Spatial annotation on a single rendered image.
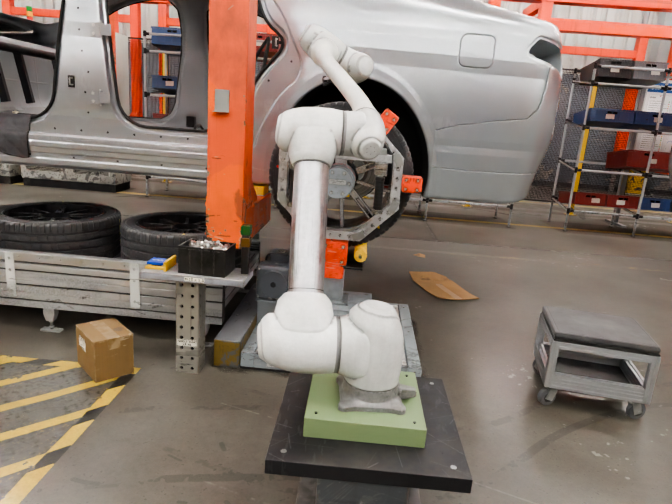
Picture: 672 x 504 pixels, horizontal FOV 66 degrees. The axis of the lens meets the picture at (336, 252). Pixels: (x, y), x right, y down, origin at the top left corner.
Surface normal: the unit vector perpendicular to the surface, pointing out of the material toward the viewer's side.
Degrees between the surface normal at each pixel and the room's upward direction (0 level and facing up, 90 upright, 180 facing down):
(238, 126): 90
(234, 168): 90
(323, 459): 0
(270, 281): 90
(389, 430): 90
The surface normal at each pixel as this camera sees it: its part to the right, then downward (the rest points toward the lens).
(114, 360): 0.68, 0.23
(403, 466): 0.07, -0.97
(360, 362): 0.01, 0.27
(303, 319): 0.06, -0.25
